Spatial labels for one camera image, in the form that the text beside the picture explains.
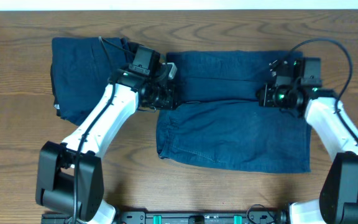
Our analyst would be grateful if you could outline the right black camera cable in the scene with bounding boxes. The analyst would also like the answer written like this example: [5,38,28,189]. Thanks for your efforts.
[272,37,358,166]

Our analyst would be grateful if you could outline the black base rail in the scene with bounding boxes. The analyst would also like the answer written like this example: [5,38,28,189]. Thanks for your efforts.
[40,211,291,224]

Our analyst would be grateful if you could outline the folded dark blue shorts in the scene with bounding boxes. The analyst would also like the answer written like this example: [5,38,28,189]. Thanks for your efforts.
[50,37,134,126]

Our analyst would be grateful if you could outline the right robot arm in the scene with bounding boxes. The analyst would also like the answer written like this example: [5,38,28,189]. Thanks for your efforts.
[256,58,358,223]

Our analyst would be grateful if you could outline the black camera cable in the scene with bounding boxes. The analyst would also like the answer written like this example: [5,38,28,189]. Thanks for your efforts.
[71,36,136,224]
[272,37,358,166]

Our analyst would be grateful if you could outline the dark blue shorts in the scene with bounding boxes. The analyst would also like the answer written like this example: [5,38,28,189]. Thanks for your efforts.
[156,50,311,174]
[50,37,134,126]

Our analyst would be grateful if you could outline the left black camera cable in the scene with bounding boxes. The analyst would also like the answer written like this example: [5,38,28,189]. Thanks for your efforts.
[71,36,136,224]

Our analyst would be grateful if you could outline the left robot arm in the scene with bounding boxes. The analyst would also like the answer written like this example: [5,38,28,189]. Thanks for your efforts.
[35,45,178,223]

